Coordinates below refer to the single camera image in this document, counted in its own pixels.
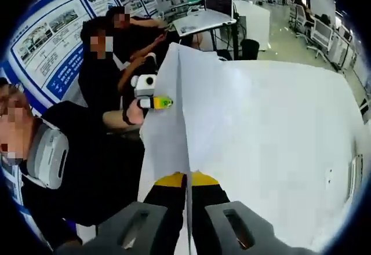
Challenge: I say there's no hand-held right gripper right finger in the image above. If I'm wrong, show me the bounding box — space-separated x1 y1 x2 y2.
190 171 317 255

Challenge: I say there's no black waste bin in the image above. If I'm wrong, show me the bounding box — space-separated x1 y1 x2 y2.
239 38 261 61

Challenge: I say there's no person's black shirt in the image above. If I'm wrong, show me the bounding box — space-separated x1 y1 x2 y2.
20 100 146 240

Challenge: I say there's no white mesh office chair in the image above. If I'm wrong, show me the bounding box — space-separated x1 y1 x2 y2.
290 3 308 38
307 19 334 60

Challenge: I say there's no white laptop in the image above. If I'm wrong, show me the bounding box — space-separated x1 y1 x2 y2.
173 0 238 38

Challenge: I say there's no person's head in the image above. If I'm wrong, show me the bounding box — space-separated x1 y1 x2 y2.
0 76 40 155

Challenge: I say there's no black wrist strap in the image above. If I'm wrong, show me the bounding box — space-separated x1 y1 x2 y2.
121 100 131 125

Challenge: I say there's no white neck-worn device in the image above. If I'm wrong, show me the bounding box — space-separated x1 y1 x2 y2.
27 121 70 190

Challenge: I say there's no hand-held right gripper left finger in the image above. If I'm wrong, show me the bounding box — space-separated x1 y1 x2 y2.
54 172 187 255

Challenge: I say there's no person's left hand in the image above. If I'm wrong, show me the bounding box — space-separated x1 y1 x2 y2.
124 100 146 127

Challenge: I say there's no blue white wall poster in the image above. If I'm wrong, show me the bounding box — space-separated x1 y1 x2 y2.
0 0 161 218

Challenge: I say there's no white low cabinet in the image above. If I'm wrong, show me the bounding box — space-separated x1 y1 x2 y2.
233 0 272 53

